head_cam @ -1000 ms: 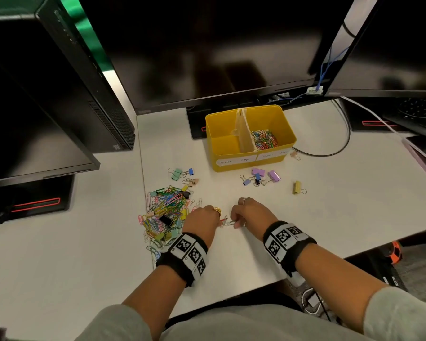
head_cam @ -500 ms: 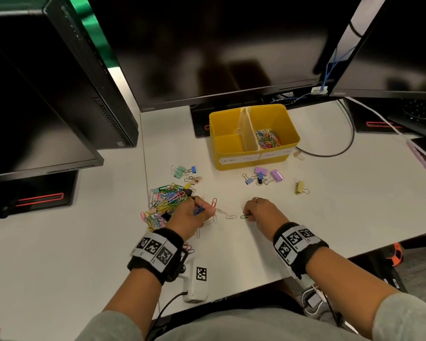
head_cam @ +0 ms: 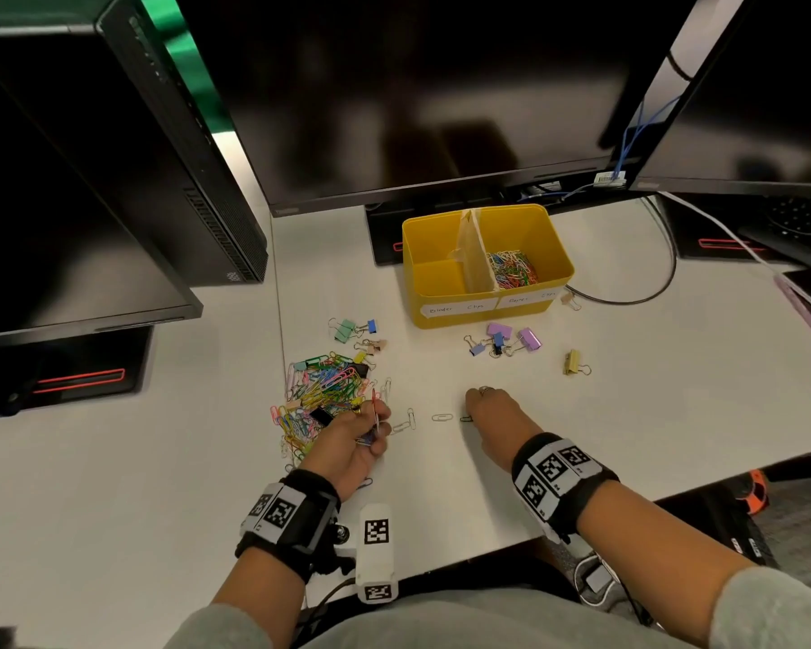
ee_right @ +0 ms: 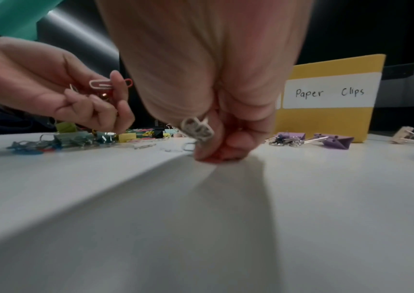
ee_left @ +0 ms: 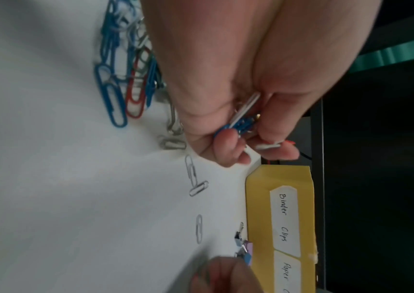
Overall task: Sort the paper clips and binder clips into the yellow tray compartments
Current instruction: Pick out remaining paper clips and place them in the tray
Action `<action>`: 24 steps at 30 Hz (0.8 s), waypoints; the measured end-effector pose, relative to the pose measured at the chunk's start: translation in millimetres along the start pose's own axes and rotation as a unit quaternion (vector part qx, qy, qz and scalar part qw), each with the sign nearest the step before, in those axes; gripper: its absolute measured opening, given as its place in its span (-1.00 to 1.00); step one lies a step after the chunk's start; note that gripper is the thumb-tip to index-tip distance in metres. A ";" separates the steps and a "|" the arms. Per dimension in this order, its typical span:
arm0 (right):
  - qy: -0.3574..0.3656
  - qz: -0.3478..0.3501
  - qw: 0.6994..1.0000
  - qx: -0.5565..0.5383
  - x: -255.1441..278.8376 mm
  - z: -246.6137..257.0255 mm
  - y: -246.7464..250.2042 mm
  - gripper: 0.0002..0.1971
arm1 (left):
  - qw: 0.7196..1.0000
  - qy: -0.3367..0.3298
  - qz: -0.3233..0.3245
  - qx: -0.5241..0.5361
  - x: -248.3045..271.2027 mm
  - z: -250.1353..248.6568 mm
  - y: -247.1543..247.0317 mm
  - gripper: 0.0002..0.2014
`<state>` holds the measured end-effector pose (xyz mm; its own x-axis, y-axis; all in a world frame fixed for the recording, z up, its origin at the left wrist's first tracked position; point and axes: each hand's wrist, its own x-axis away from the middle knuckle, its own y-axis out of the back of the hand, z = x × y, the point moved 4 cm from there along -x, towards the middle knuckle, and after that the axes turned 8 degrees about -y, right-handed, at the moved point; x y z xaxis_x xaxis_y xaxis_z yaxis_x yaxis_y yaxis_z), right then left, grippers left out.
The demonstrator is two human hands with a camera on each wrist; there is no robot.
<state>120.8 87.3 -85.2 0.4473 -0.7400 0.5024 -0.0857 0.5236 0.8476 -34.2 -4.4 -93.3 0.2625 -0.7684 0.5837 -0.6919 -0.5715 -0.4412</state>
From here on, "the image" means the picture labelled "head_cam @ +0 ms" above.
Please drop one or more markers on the yellow divided plastic bin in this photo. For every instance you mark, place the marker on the yellow divided plastic bin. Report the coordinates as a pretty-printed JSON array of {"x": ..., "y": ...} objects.
[{"x": 439, "y": 290}]

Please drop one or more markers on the light blue binder clip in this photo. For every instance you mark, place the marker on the light blue binder clip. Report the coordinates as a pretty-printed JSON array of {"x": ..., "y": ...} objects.
[{"x": 477, "y": 349}]

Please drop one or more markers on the purple binder clip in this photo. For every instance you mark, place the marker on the purple binder clip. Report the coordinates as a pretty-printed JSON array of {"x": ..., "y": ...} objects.
[
  {"x": 530, "y": 339},
  {"x": 499, "y": 329}
]

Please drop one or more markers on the person's right hand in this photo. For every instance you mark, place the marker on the person's right hand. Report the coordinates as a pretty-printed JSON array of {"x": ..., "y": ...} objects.
[{"x": 500, "y": 425}]

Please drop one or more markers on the black wristband with markers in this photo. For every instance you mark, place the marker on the black wristband with markers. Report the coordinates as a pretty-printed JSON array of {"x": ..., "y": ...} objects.
[
  {"x": 290, "y": 520},
  {"x": 561, "y": 479}
]

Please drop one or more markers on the pile of colorful clips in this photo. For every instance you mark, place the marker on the pile of colorful clips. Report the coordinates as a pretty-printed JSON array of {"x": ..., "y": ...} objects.
[{"x": 318, "y": 392}]

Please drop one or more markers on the black computer monitor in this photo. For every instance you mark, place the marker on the black computer monitor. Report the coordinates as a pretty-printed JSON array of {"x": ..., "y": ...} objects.
[
  {"x": 54, "y": 250},
  {"x": 412, "y": 94},
  {"x": 770, "y": 114}
]

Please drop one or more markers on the small mint green binder clip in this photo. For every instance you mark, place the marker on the small mint green binder clip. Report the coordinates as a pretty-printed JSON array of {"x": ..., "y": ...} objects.
[{"x": 345, "y": 329}]

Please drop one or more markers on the black monitor stand base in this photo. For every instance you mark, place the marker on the black monitor stand base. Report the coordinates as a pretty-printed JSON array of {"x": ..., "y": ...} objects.
[
  {"x": 689, "y": 229},
  {"x": 108, "y": 358}
]

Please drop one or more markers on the small pink binder clip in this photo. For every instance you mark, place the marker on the small pink binder clip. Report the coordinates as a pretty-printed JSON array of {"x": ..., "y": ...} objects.
[{"x": 376, "y": 344}]

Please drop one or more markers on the person's right forearm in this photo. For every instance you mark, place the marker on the person's right forearm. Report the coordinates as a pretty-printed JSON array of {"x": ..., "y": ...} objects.
[{"x": 649, "y": 554}]

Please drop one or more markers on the black desktop computer tower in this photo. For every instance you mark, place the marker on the black desktop computer tower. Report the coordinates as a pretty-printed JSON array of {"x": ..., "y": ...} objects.
[{"x": 176, "y": 162}]

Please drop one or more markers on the small rose gold binder clip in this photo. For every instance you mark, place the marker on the small rose gold binder clip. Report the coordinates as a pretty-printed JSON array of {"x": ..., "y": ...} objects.
[{"x": 568, "y": 298}]

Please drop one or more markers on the heap of sorted paper clips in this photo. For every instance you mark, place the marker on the heap of sorted paper clips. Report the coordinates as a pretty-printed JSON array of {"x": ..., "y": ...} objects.
[{"x": 512, "y": 270}]

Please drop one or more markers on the small blue binder clip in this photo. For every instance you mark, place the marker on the small blue binder clip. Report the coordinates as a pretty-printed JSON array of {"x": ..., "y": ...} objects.
[{"x": 372, "y": 326}]

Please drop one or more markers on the person's left hand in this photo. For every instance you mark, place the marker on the person's left hand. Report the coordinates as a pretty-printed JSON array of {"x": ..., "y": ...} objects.
[{"x": 338, "y": 452}]

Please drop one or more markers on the small bunch of paper clips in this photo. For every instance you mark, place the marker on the small bunch of paper clips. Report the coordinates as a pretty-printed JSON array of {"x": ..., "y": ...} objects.
[{"x": 376, "y": 412}]

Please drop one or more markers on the black keyboard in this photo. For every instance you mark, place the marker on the black keyboard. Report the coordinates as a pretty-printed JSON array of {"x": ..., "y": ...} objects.
[{"x": 804, "y": 223}]

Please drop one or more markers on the orange and black shoe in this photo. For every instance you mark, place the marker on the orange and black shoe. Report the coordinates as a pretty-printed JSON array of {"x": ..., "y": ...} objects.
[{"x": 757, "y": 493}]

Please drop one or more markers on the dark blue binder clip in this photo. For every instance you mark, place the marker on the dark blue binder clip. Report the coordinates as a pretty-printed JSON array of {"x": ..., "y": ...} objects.
[{"x": 498, "y": 339}]

